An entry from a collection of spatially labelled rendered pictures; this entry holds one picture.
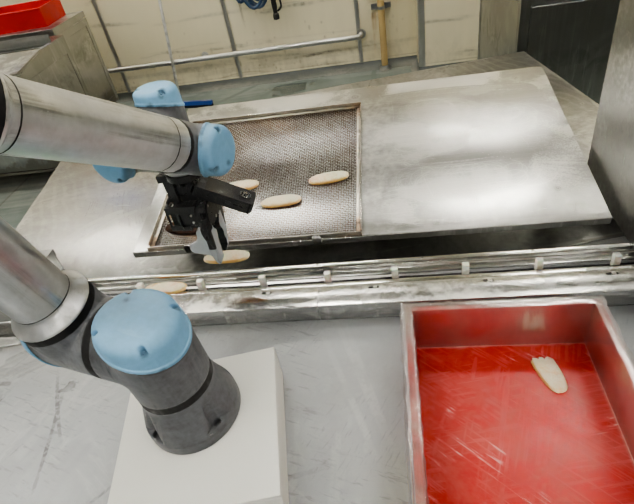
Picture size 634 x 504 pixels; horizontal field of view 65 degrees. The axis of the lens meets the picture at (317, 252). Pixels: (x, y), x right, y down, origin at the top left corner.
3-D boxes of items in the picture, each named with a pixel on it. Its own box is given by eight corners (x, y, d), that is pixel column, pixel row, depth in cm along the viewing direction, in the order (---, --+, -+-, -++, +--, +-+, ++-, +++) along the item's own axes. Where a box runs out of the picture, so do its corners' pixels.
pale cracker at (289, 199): (260, 210, 120) (259, 206, 119) (261, 199, 123) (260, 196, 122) (301, 204, 119) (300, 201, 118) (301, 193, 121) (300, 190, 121)
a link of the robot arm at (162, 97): (116, 97, 81) (148, 77, 86) (142, 158, 87) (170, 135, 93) (155, 98, 77) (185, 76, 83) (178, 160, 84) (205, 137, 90)
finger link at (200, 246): (199, 264, 104) (187, 224, 99) (226, 262, 103) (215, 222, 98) (194, 272, 101) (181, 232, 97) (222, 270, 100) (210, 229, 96)
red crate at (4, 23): (-17, 37, 368) (-27, 19, 360) (7, 24, 396) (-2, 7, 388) (47, 26, 363) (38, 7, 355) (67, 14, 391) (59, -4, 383)
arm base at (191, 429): (239, 444, 74) (218, 409, 68) (142, 463, 75) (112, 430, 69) (241, 361, 86) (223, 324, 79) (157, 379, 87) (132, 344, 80)
